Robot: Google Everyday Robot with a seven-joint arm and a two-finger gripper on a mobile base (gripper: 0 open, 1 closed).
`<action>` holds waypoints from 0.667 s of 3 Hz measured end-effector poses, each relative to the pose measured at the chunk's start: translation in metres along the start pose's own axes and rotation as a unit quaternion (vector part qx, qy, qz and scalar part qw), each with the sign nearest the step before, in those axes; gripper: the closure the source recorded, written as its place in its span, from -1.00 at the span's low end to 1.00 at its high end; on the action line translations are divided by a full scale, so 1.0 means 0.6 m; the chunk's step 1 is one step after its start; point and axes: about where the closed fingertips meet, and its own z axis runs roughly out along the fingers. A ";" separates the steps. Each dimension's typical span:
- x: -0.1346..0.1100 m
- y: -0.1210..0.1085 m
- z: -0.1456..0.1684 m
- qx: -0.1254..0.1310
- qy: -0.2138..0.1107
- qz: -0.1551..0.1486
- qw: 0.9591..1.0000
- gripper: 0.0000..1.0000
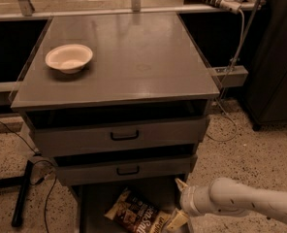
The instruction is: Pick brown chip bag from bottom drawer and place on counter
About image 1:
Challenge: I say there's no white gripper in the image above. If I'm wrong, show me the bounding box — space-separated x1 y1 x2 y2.
166 178 215 233

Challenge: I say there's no brown chip bag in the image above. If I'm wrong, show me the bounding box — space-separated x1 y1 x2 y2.
105 187 171 233

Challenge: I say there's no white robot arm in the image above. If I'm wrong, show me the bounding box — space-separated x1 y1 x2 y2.
166 178 287 232

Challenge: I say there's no bottom open drawer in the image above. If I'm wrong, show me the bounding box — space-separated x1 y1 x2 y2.
79 175 186 233

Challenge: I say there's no middle grey drawer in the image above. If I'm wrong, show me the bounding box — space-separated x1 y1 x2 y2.
56 154 197 186

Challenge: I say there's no grey drawer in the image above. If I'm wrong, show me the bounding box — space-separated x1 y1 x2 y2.
56 154 197 186
30 116 209 157

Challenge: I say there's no grey drawer cabinet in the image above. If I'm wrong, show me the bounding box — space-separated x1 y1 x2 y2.
10 12 221 233

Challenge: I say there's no top grey drawer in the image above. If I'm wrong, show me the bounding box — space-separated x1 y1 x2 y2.
30 116 209 157

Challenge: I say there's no dark cabinet on right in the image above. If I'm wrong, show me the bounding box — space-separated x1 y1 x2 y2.
242 0 287 131

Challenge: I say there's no black floor stand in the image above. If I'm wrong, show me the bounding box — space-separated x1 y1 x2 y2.
0 160 33 228

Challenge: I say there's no white paper bowl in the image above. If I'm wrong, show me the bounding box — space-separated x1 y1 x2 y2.
45 44 93 74

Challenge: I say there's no white power strip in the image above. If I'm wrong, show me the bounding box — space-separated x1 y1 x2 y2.
190 0 242 15

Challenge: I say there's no black floor cable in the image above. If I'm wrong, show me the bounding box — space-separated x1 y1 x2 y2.
0 114 58 233

